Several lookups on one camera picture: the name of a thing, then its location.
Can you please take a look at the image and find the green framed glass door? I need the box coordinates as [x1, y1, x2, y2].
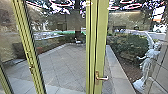
[90, 0, 168, 94]

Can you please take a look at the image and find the dark tree trunk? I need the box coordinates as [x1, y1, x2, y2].
[73, 0, 83, 44]

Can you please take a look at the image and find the green garden shrub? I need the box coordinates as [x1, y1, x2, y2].
[107, 32, 150, 63]

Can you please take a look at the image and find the green framed glass window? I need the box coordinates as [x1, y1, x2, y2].
[0, 0, 94, 94]

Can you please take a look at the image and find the white garden statue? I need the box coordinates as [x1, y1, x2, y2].
[132, 31, 162, 94]

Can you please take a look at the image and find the metal door lever handle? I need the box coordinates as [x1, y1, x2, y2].
[94, 70, 110, 85]

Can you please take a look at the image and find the small metal window handle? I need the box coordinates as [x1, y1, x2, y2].
[28, 64, 35, 73]

